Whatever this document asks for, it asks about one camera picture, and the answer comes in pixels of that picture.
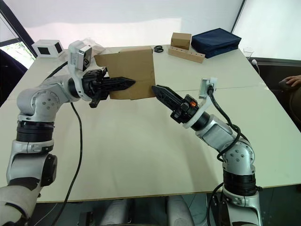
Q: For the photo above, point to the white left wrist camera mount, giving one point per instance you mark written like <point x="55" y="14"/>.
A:
<point x="77" y="55"/>

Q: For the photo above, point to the grey rounded robot leg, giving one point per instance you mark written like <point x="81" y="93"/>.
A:
<point x="179" y="210"/>
<point x="117" y="213"/>

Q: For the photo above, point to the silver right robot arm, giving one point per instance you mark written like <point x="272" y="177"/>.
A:
<point x="237" y="153"/>

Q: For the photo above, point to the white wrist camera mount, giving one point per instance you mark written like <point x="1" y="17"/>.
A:
<point x="205" y="89"/>
<point x="77" y="55"/>

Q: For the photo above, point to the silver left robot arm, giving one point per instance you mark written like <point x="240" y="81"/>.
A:
<point x="37" y="101"/>

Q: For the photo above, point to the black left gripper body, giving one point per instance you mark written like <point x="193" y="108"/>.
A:
<point x="94" y="86"/>

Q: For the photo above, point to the wooden block with holes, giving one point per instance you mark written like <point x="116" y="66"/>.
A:
<point x="185" y="54"/>

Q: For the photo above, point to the brown cardboard box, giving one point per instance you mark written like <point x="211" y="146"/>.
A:
<point x="131" y="67"/>

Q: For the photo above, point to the bystander bare hand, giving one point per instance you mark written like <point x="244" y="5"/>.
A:
<point x="294" y="80"/>

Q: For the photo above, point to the black scissors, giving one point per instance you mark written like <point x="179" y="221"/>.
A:
<point x="158" y="49"/>

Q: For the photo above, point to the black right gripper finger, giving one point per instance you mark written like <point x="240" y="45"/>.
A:
<point x="170" y="94"/>
<point x="164" y="100"/>

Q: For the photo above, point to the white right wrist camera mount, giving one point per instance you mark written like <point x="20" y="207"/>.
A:
<point x="205" y="89"/>

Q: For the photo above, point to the white cube with black squares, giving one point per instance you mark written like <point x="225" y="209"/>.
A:
<point x="47" y="48"/>

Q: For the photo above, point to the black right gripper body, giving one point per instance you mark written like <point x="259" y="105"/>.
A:
<point x="185" y="109"/>

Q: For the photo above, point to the bystander dark clothed leg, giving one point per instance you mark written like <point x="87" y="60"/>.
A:
<point x="292" y="103"/>

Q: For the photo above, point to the clear plastic bag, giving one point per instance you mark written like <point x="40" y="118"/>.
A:
<point x="96" y="46"/>

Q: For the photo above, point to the clear plastic cup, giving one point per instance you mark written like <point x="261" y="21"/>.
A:
<point x="248" y="51"/>

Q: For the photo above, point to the black window frame post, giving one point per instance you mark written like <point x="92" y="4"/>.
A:
<point x="238" y="15"/>
<point x="16" y="21"/>

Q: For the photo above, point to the small closed cardboard box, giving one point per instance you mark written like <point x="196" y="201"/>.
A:
<point x="181" y="40"/>

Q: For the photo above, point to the navy blue fabric case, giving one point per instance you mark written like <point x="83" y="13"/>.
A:
<point x="215" y="42"/>

